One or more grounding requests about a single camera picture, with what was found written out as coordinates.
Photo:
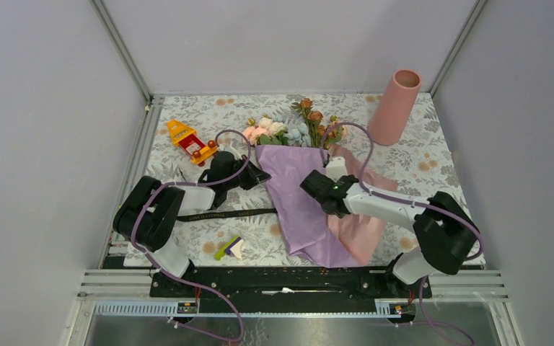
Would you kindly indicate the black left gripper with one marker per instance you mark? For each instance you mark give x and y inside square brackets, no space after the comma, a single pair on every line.
[254,176]

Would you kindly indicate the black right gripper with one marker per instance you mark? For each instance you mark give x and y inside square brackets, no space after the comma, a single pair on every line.
[352,175]

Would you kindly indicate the black ribbon with gold letters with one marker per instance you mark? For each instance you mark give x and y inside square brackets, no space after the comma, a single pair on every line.
[226,214]

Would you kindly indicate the purple paper flower bouquet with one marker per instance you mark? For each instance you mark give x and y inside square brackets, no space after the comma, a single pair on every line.
[289,155]

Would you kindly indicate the pink wrapping paper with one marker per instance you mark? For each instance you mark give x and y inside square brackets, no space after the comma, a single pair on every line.
[360,235]

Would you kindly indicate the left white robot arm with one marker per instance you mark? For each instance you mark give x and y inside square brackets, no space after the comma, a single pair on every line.
[148,215]

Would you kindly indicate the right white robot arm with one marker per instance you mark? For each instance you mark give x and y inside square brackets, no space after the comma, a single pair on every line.
[444,232]

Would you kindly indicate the pink cylindrical vase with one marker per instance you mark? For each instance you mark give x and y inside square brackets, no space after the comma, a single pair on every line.
[393,111]

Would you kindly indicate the green purple white toy block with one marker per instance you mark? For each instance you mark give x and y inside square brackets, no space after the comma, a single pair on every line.
[232,248]

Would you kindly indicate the floral patterned table mat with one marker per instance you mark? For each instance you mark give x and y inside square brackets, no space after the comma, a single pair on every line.
[420,163]

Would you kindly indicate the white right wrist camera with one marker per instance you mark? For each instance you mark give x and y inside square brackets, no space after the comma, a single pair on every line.
[336,168]

